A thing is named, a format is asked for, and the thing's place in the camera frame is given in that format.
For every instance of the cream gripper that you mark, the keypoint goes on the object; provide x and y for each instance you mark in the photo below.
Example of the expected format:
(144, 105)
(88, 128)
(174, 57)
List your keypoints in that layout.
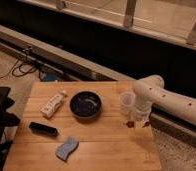
(140, 122)

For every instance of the red pepper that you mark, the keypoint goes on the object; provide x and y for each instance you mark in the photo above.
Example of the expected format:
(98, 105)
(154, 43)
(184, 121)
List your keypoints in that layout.
(130, 124)

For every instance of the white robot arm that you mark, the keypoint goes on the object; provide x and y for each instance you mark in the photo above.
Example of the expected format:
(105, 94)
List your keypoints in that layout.
(150, 90)

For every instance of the clear plastic cup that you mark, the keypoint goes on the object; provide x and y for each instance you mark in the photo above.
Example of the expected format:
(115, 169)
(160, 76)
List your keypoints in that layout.
(126, 101)

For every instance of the dark blue bowl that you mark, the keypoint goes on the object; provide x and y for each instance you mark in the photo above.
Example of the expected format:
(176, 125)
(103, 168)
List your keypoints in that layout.
(85, 105)

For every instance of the blue sponge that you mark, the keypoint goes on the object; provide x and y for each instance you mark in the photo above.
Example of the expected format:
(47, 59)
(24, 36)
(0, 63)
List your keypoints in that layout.
(64, 150)

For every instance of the white bottle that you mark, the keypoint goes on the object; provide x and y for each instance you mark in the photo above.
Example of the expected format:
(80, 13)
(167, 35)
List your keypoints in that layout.
(53, 104)

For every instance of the blue object on floor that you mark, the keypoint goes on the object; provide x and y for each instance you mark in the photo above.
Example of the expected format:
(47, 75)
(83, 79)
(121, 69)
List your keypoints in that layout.
(48, 77)

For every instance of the black chair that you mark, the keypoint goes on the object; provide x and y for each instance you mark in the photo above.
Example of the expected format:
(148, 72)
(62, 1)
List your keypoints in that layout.
(6, 120)

